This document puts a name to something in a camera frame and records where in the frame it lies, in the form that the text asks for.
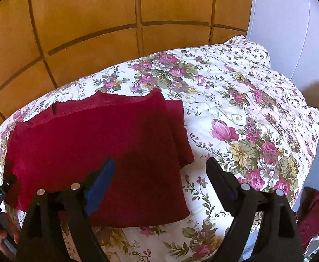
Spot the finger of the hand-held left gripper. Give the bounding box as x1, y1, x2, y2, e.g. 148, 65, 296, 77
2, 172, 18, 190

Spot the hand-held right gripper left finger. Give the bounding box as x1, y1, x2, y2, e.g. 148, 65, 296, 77
15, 157, 116, 262

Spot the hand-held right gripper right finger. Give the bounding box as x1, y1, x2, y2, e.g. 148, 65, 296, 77
205, 157, 305, 262

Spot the dark red embroidered sweater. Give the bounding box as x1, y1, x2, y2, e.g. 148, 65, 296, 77
4, 89, 195, 228

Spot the floral bedspread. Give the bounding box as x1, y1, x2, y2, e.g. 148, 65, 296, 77
0, 35, 319, 262

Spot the dark red crumpled cloth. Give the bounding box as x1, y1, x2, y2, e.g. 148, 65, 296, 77
296, 188, 319, 249

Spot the light cloth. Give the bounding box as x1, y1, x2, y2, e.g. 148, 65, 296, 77
304, 225, 319, 257

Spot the wooden panelled wardrobe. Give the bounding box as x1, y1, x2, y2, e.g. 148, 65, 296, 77
0, 0, 254, 140

